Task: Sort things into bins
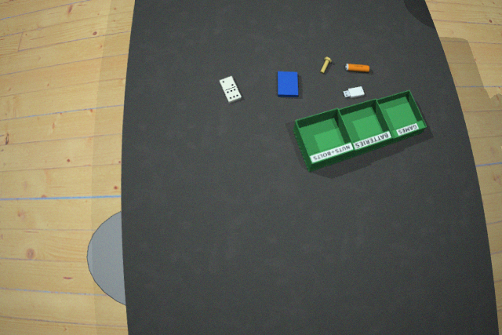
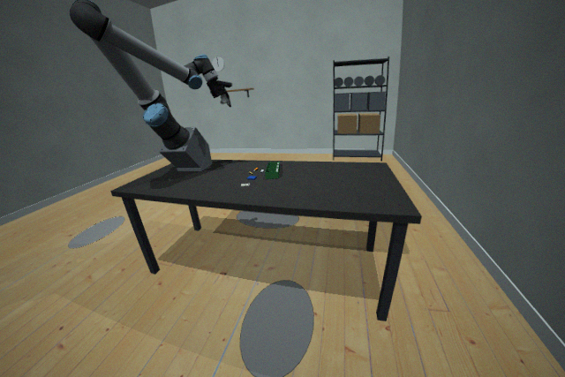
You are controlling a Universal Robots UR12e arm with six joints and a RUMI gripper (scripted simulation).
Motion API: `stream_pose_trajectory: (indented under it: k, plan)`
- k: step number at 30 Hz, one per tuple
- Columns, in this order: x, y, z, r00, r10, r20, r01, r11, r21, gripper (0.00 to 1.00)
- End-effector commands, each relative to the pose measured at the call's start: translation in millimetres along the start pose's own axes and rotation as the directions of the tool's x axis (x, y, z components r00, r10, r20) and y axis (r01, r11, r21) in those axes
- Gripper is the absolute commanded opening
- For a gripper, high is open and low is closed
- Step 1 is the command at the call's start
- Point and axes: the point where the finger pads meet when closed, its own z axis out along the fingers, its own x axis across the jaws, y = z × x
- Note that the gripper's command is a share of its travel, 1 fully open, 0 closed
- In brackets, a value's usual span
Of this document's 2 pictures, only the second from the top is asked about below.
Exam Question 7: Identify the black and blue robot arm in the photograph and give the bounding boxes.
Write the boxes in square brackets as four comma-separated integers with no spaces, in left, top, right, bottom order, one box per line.
[70,0,218,150]

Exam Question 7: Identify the green three-compartment bin tray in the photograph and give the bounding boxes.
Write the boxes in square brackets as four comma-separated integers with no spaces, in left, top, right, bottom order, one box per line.
[265,162,280,179]

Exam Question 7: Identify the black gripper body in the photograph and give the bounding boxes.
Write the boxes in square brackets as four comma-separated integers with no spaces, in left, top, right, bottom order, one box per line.
[207,77,225,98]

